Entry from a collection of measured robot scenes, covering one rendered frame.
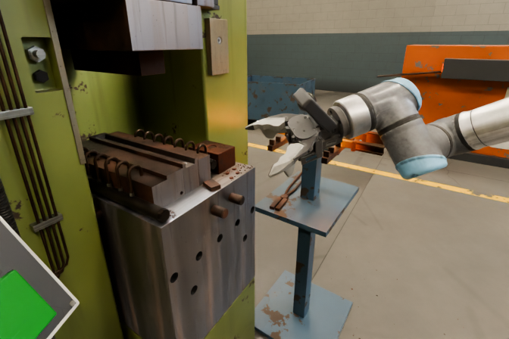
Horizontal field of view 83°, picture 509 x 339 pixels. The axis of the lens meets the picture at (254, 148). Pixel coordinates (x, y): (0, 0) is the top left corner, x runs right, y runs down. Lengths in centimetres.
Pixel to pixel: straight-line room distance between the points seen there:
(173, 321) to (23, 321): 46
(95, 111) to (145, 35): 55
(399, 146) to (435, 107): 332
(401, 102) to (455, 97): 329
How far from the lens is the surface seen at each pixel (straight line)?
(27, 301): 45
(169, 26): 68
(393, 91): 68
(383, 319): 177
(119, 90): 118
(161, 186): 71
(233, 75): 109
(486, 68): 376
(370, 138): 119
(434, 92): 394
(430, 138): 68
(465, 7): 799
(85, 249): 83
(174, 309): 82
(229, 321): 112
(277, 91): 433
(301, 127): 61
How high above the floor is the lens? 129
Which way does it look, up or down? 20 degrees down
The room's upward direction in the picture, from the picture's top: straight up
